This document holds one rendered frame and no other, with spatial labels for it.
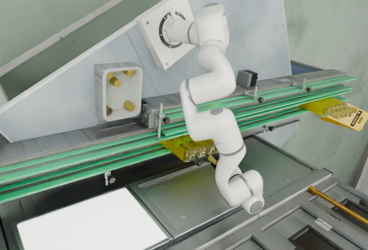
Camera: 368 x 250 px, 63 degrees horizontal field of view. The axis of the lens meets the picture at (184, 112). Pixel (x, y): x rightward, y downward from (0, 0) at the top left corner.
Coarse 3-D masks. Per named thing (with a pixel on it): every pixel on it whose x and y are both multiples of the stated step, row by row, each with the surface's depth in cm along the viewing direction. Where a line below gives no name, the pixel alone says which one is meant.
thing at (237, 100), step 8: (320, 80) 213; (328, 80) 215; (336, 80) 217; (344, 80) 220; (280, 88) 185; (288, 88) 187; (296, 88) 190; (312, 88) 194; (240, 96) 164; (248, 96) 165; (264, 96) 168; (272, 96) 169; (200, 104) 146; (208, 104) 148; (216, 104) 149; (224, 104) 150; (232, 104) 151; (168, 112) 134; (176, 112) 135
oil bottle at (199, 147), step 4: (180, 136) 138; (184, 136) 138; (188, 136) 138; (184, 140) 135; (188, 140) 135; (192, 140) 135; (192, 144) 132; (196, 144) 132; (200, 144) 132; (196, 148) 129; (200, 148) 130; (204, 148) 131; (196, 152) 129; (200, 152) 129; (200, 156) 130
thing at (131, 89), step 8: (104, 72) 116; (120, 72) 128; (136, 72) 127; (104, 80) 117; (120, 80) 129; (128, 80) 132; (136, 80) 129; (104, 88) 118; (112, 88) 128; (120, 88) 131; (128, 88) 133; (136, 88) 130; (104, 96) 119; (112, 96) 130; (120, 96) 132; (128, 96) 135; (136, 96) 131; (104, 104) 121; (112, 104) 131; (120, 104) 134; (136, 104) 132; (104, 112) 122; (112, 112) 130; (120, 112) 131; (128, 112) 132; (136, 112) 132
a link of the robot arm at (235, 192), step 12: (228, 156) 89; (240, 156) 89; (216, 168) 94; (228, 168) 90; (216, 180) 94; (228, 180) 91; (240, 180) 97; (228, 192) 92; (240, 192) 95; (228, 204) 96
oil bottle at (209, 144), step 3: (201, 141) 135; (204, 141) 135; (207, 141) 135; (210, 141) 136; (204, 144) 133; (207, 144) 133; (210, 144) 133; (213, 144) 134; (207, 147) 132; (210, 147) 132; (213, 147) 133; (207, 150) 133; (210, 150) 133; (207, 153) 133; (210, 153) 133
